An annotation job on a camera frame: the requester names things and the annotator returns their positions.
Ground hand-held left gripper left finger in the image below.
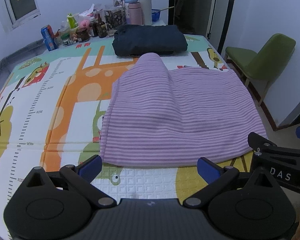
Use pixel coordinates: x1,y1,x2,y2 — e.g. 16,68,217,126
25,154,117,208

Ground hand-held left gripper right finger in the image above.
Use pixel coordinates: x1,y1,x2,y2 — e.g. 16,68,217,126
183,156,275,208

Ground purple striped t-shirt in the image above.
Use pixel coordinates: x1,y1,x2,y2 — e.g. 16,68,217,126
99,52,268,168

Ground cartoon giraffe play mat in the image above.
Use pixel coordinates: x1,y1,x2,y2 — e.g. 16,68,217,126
0,31,270,239

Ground green chair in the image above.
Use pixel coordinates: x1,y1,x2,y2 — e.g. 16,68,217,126
224,33,297,105

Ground green-lid white jar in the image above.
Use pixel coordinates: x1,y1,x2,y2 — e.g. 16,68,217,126
61,31,72,47

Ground dark glass jar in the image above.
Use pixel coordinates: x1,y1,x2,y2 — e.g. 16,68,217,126
76,27,90,43

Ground brown glass bottle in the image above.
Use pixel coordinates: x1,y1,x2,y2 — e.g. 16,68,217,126
96,14,107,38
89,17,98,37

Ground folded dark navy garment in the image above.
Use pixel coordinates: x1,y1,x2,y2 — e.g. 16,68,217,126
112,24,188,57

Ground pink pig toy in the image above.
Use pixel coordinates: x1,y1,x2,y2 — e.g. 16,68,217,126
78,15,90,28

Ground lime green bottle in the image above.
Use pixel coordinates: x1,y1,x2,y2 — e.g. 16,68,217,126
67,13,80,29

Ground dark patterned box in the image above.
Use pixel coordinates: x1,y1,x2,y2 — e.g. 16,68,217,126
104,7,127,29

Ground white tissue paper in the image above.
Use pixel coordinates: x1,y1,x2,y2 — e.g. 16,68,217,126
80,3,95,15

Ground pink tumbler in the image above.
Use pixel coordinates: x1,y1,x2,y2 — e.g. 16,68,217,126
128,2,143,25

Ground white thermos bottle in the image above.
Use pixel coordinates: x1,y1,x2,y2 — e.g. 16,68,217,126
138,0,153,26

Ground grey table frame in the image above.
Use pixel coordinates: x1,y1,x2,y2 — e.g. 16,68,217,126
0,40,47,80

